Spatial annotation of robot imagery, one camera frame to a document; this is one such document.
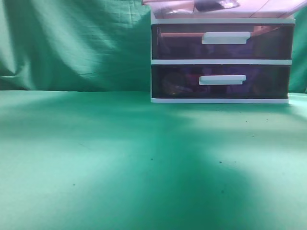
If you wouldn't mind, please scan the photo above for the translucent purple drawer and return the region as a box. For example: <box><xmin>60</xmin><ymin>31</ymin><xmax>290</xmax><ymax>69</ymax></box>
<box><xmin>151</xmin><ymin>64</ymin><xmax>290</xmax><ymax>99</ymax></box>
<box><xmin>152</xmin><ymin>23</ymin><xmax>295</xmax><ymax>60</ymax></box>
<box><xmin>142</xmin><ymin>0</ymin><xmax>307</xmax><ymax>19</ymax></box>

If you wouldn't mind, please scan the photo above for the water bottle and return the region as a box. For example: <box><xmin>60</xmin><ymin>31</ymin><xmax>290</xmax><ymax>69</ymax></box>
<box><xmin>153</xmin><ymin>0</ymin><xmax>240</xmax><ymax>15</ymax></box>

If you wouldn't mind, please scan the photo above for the green backdrop cloth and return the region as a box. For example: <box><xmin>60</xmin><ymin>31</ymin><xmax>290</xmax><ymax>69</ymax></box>
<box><xmin>0</xmin><ymin>0</ymin><xmax>307</xmax><ymax>94</ymax></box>

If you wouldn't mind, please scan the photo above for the green table cloth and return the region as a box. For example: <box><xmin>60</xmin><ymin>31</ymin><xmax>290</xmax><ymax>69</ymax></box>
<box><xmin>0</xmin><ymin>91</ymin><xmax>307</xmax><ymax>230</ymax></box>

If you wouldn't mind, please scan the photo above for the white plastic drawer cabinet frame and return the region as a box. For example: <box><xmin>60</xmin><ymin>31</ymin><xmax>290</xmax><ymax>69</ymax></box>
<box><xmin>151</xmin><ymin>16</ymin><xmax>295</xmax><ymax>104</ymax></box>

